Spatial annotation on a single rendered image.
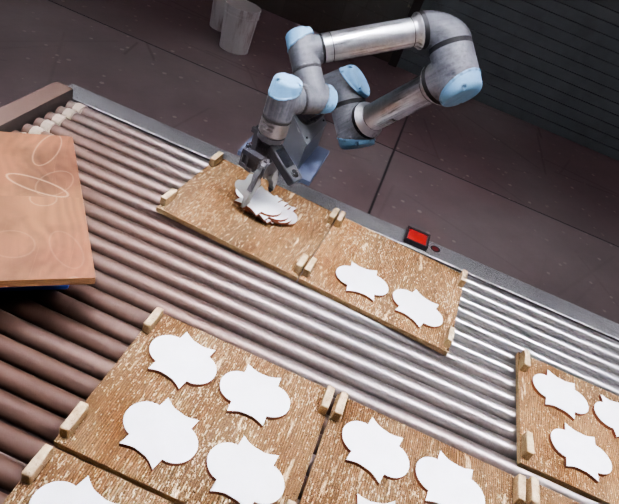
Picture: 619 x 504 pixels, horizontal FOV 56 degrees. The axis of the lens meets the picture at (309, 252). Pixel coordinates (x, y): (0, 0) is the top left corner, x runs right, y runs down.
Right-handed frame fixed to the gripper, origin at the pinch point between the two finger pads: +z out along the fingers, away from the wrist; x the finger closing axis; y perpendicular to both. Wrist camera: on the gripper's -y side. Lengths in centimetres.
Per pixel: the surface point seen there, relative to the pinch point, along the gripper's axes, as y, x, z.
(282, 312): -27.5, 24.8, 5.5
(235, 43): 207, -283, 87
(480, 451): -81, 25, 5
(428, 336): -58, 4, 3
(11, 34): 284, -134, 97
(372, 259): -33.9, -10.5, 3.4
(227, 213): 3.5, 8.4, 3.4
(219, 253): -4.5, 20.8, 5.4
